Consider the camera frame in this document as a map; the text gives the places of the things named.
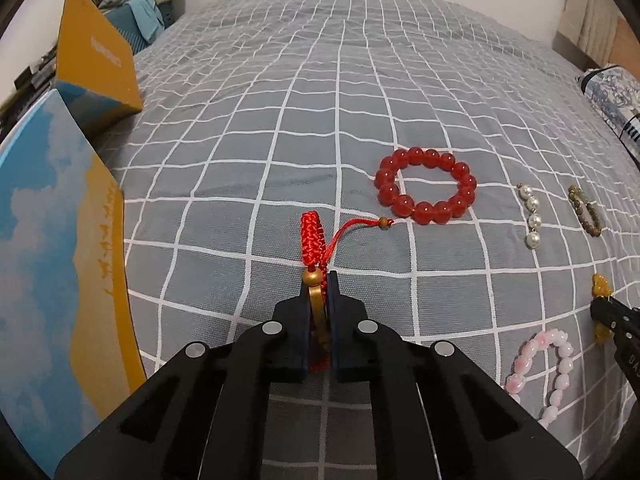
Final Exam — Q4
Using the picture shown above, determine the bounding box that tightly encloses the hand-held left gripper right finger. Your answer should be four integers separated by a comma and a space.
327, 270, 584, 480

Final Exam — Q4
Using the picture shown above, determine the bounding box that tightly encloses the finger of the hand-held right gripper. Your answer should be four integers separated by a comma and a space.
612, 331, 640, 388
590, 297, 640, 336

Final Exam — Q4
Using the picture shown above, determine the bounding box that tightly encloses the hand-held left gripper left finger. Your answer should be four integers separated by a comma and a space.
54, 280, 315, 480

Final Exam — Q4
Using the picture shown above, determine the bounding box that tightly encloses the amber yellow pendant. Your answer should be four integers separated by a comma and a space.
591, 272, 615, 347

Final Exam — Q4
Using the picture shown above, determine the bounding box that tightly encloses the pink bead bracelet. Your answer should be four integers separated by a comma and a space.
504, 327, 576, 428

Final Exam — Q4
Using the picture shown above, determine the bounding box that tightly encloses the red braided cord bracelet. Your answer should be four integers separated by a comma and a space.
299, 210, 396, 376

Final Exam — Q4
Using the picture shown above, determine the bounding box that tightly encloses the green brown stone bracelet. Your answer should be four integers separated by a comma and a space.
567, 184, 604, 237

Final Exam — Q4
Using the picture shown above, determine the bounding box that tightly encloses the white pearl bracelet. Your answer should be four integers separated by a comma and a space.
516, 183, 545, 250

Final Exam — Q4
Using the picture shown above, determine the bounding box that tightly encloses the red bead bracelet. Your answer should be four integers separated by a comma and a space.
374, 146, 477, 226

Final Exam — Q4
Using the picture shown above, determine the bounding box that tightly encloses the blue yellow cardboard box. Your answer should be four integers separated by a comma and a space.
0, 0, 147, 478

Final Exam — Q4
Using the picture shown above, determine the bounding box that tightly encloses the blue white patterned pillow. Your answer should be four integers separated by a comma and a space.
575, 64, 640, 166

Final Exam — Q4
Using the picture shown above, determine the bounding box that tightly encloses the grey checked bed sheet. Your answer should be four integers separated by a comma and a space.
95, 0, 640, 480

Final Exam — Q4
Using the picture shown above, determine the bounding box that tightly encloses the beige curtain beside window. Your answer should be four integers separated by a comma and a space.
552, 0, 623, 68

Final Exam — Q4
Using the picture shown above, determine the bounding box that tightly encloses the teal suitcase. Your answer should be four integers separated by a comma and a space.
106, 0, 176, 57

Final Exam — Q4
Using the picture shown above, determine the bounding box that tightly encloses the light blue cloth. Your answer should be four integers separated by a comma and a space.
125, 0, 167, 41

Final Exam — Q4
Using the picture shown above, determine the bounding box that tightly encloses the cluttered wooden rack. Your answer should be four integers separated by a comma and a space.
0, 45, 58, 126

